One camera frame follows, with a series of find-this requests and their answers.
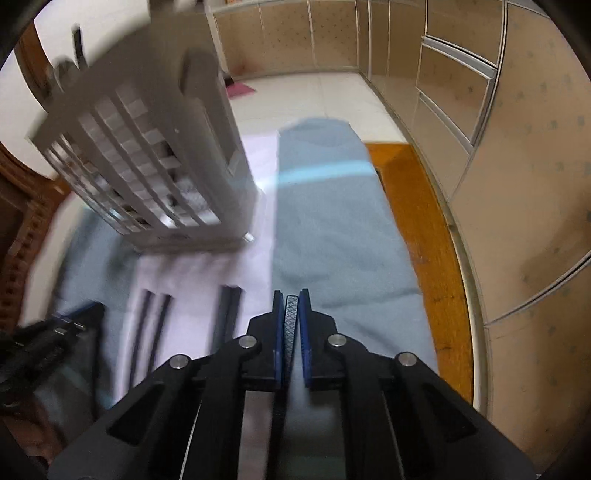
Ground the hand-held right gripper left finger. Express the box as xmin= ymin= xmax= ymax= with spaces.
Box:
xmin=46 ymin=290 xmax=284 ymax=480

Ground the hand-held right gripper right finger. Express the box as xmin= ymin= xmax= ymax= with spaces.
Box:
xmin=298 ymin=288 xmax=541 ymax=480

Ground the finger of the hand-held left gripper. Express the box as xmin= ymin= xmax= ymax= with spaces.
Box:
xmin=53 ymin=301 xmax=106 ymax=325

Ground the row of black chopsticks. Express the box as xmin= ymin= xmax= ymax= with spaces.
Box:
xmin=127 ymin=286 xmax=243 ymax=388

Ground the grey plastic utensil holder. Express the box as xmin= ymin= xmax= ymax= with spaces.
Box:
xmin=28 ymin=46 xmax=259 ymax=252

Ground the person's left forearm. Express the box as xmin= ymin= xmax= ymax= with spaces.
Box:
xmin=0 ymin=401 xmax=63 ymax=464

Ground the blue grey pink cloth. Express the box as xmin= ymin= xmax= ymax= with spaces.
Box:
xmin=55 ymin=117 xmax=439 ymax=411

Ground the low wooden table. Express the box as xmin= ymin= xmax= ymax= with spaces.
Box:
xmin=365 ymin=142 xmax=476 ymax=409

